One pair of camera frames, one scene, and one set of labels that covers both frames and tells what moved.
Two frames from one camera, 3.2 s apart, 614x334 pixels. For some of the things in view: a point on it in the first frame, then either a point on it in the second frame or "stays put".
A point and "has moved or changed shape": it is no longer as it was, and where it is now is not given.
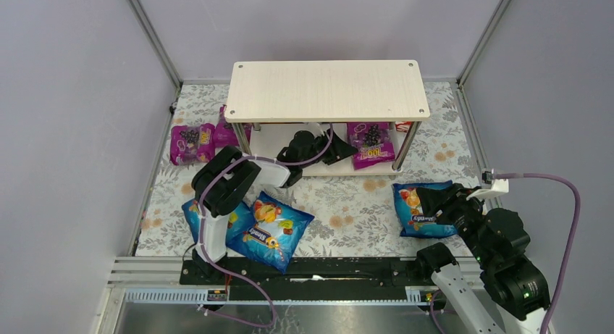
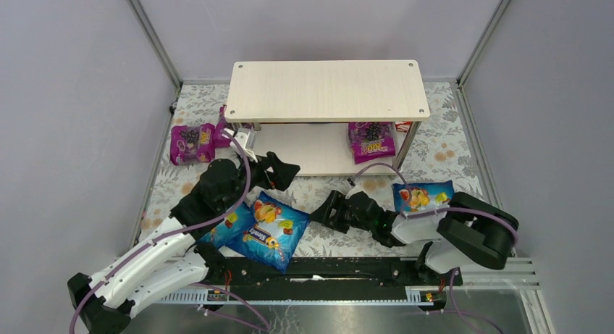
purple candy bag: (373, 140) has moved or changed shape
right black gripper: (450, 205) to (340, 211)
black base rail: (313, 274) stays put
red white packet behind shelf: (404, 126) stays put
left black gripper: (324, 148) to (268, 171)
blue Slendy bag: (277, 230) stays put
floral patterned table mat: (353, 214) stays put
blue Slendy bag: (240, 221) stays put
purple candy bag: (192, 144) stays put
